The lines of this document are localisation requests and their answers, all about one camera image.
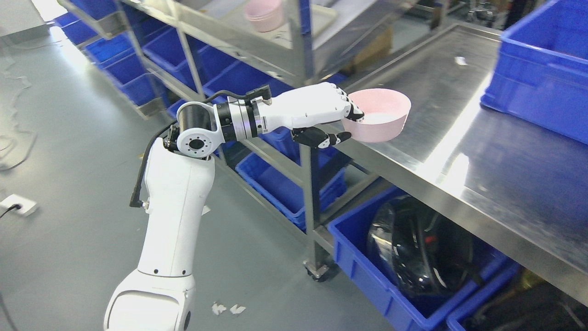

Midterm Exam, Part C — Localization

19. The white paper scrap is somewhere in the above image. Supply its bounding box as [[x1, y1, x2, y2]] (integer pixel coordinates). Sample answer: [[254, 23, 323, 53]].
[[454, 57, 468, 66]]

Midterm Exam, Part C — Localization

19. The blue bin under table right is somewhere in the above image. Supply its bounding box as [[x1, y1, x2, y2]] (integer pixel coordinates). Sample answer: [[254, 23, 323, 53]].
[[447, 268, 587, 331]]

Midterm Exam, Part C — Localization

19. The stainless steel shelf rack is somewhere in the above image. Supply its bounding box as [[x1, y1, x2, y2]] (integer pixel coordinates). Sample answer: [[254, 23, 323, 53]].
[[57, 0, 414, 282]]

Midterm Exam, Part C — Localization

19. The stainless steel table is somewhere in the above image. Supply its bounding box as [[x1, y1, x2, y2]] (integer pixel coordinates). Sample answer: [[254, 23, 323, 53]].
[[339, 23, 588, 304]]

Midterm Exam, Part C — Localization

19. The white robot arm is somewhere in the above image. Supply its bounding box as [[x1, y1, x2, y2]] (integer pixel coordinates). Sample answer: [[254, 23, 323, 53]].
[[103, 98, 269, 331]]

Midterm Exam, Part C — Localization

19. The white power strip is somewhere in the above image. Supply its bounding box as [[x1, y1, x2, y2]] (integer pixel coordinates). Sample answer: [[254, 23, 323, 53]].
[[0, 194, 39, 217]]

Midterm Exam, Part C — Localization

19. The cream bear tray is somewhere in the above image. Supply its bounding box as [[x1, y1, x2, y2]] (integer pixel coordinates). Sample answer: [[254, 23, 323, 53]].
[[222, 0, 338, 50]]

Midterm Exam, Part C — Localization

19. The blue crate on table left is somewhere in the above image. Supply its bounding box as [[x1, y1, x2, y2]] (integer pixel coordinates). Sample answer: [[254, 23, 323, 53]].
[[480, 0, 588, 144]]

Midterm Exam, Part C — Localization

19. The blue bin under table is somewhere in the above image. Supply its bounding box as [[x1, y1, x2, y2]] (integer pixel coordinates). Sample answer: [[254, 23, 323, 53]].
[[447, 268, 587, 331], [328, 187, 511, 331]]

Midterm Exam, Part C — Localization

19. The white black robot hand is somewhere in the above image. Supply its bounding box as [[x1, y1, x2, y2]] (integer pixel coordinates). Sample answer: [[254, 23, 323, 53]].
[[257, 82, 365, 149]]

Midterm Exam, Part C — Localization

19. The blue bin lower shelf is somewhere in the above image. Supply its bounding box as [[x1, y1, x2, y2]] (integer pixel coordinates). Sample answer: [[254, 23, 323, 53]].
[[235, 127, 347, 231]]

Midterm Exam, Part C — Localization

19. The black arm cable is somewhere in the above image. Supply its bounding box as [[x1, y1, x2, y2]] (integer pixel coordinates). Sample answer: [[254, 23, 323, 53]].
[[129, 86, 272, 208]]

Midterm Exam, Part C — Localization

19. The blue bin under table left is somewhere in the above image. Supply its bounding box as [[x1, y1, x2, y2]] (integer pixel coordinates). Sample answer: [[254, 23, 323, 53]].
[[328, 187, 511, 331]]

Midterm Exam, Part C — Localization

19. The pink ikea bowl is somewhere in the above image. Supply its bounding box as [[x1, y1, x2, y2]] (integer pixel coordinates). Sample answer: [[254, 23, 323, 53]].
[[342, 88, 412, 143]]

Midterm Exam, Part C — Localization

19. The black helmet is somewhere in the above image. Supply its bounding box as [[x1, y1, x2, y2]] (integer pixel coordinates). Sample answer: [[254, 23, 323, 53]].
[[366, 194, 484, 299]]

